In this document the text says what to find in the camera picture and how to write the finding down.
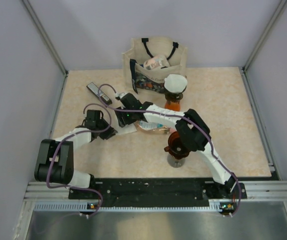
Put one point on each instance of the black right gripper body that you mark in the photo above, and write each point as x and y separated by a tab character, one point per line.
125	117

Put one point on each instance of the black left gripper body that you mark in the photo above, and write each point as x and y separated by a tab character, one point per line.
105	134

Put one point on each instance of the dark green glass dripper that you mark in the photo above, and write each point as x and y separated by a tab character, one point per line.
174	97

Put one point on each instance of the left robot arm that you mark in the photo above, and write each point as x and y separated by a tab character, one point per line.
55	159

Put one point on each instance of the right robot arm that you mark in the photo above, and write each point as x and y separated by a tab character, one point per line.
193	133

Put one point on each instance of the black rectangular box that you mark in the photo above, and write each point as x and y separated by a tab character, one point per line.
99	94

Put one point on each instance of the beige canvas tote bag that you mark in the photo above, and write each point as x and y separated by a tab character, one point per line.
138	78

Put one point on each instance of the pink liquid soap bottle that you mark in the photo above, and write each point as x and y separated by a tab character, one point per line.
154	128

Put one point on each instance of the pink pouch in bag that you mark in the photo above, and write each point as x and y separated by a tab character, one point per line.
156	63

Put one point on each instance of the dark glass beaker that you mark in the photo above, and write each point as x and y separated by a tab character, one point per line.
175	163

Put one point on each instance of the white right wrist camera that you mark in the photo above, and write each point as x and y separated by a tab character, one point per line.
122	96

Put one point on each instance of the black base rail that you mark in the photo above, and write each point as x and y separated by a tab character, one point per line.
158	192

